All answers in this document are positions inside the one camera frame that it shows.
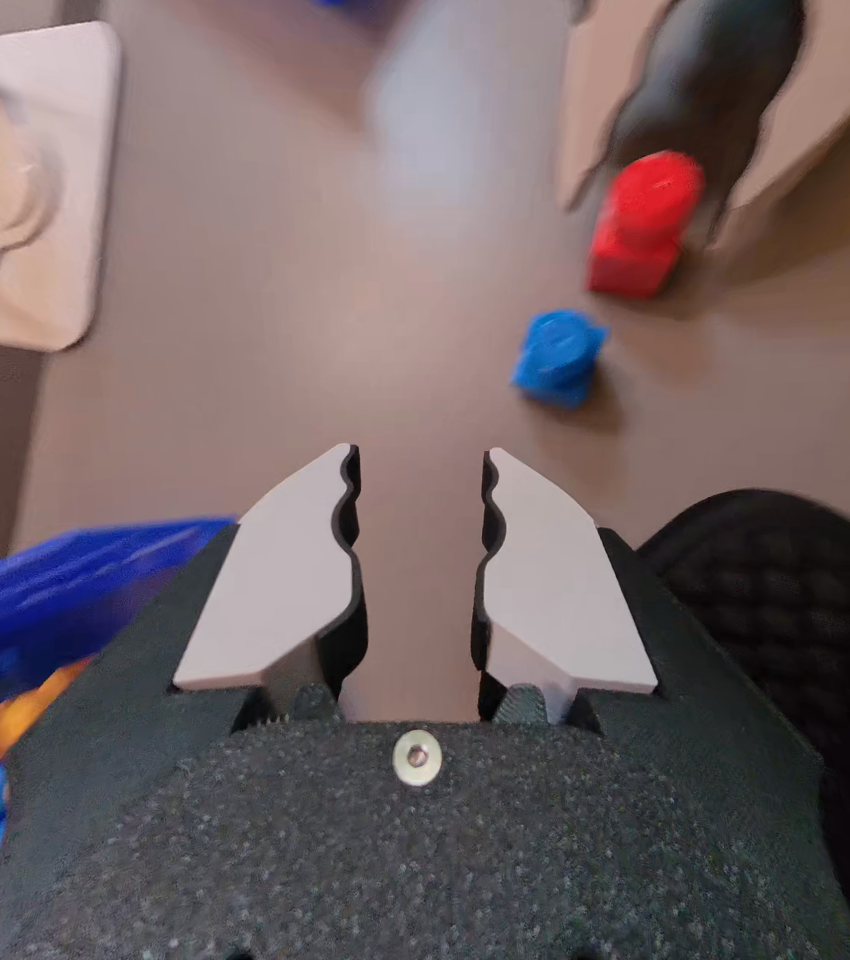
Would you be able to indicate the pile of blocks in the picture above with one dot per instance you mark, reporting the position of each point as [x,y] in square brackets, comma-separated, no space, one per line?
[4,727]

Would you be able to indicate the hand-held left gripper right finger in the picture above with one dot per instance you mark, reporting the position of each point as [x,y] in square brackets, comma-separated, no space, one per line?
[567,600]

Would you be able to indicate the white document stand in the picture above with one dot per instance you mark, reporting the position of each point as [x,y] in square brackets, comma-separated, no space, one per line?
[34,187]

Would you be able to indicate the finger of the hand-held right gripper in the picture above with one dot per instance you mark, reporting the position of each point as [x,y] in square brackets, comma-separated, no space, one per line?
[830,90]
[597,75]

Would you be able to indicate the blue plastic bin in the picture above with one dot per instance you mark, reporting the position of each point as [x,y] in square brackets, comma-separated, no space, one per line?
[57,592]

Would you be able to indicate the blue mega block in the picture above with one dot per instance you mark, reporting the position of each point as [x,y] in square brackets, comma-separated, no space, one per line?
[556,360]

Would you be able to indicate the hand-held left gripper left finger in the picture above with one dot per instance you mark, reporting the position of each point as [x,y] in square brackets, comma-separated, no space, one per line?
[275,592]

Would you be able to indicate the red mega block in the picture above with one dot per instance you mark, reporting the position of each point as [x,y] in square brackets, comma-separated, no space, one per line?
[639,225]

